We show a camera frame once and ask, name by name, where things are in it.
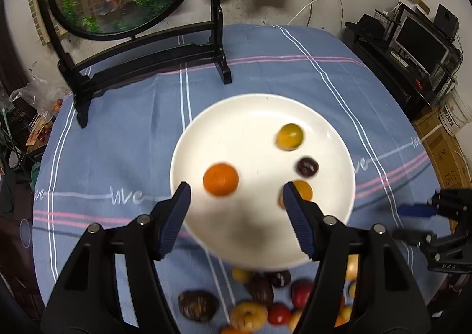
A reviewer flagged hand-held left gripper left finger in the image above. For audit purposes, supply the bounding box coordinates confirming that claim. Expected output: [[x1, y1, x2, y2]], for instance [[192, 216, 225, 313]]
[[40, 182, 192, 334]]

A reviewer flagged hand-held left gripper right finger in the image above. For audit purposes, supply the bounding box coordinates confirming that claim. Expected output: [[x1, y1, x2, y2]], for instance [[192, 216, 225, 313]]
[[282, 181, 433, 334]]

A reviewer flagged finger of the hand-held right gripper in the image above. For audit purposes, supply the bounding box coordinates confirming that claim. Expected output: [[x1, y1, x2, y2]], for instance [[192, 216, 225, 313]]
[[397, 188, 472, 223], [393, 228, 472, 273]]

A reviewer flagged striped yellow pepino melon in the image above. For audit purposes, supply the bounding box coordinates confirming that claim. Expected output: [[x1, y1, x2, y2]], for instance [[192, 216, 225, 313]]
[[345, 255, 359, 281]]

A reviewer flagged large red plum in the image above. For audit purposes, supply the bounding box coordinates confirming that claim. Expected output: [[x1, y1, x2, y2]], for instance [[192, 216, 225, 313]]
[[291, 280, 315, 310]]

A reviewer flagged white round plate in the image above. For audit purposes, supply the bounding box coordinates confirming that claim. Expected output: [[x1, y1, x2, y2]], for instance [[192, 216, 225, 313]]
[[170, 93, 356, 271]]

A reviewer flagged dark purple fruit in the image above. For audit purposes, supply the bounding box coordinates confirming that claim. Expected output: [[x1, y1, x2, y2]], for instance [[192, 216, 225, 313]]
[[267, 271, 292, 288]]

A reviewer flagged cardboard box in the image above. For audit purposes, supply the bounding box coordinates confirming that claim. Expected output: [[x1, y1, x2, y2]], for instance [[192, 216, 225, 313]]
[[413, 109, 472, 194]]

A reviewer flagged dark maroon passion fruit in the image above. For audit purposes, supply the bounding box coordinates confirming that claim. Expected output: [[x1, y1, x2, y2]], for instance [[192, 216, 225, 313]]
[[246, 277, 275, 304]]

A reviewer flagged small yellow tomato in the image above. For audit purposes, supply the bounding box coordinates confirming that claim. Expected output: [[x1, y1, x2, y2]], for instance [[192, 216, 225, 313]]
[[232, 268, 254, 284]]

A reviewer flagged dark brown passion fruit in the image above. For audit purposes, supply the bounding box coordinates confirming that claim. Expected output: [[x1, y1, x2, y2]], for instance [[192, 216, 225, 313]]
[[178, 290, 220, 322]]

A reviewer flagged small red plum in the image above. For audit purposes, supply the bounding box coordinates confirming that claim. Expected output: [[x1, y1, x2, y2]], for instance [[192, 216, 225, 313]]
[[267, 302, 292, 326]]

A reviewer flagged blue striped tablecloth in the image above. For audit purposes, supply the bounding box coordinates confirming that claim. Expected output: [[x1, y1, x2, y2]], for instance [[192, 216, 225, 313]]
[[31, 24, 452, 334]]

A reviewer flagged small orange fruit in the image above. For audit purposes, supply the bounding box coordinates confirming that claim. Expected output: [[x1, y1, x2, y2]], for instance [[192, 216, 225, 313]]
[[334, 304, 354, 327]]

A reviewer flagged white bucket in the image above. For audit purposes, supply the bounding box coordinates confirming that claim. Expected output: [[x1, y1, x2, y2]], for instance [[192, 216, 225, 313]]
[[438, 92, 472, 135]]

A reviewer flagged black media stand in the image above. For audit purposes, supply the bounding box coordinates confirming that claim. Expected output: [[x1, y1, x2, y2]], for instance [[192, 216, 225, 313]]
[[345, 22, 463, 121]]

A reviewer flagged computer monitor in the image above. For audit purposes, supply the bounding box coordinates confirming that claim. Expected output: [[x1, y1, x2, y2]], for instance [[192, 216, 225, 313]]
[[391, 11, 452, 74]]

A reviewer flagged clear plastic bag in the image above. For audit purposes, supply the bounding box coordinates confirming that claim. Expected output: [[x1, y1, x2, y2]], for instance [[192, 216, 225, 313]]
[[9, 74, 71, 117]]

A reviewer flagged black hat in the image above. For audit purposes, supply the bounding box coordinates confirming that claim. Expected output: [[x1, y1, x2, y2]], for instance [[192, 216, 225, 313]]
[[345, 14, 386, 40]]

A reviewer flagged black speaker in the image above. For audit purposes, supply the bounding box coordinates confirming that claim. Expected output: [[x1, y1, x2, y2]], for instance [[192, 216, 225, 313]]
[[434, 4, 460, 37]]

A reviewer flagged white cable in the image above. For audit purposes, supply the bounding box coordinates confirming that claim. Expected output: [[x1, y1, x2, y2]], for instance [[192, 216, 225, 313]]
[[288, 0, 329, 27]]

